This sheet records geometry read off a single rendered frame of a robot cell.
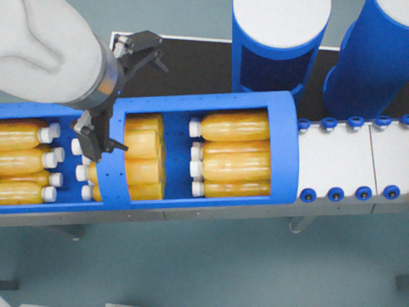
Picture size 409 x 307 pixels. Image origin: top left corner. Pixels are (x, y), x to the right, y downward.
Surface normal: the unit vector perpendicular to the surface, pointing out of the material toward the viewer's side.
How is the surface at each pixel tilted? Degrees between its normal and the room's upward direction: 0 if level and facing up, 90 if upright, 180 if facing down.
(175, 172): 9
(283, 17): 0
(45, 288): 0
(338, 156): 0
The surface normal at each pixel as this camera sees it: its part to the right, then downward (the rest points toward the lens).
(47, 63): 0.73, 0.58
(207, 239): -0.04, -0.25
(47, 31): 0.89, 0.18
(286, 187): 0.00, 0.67
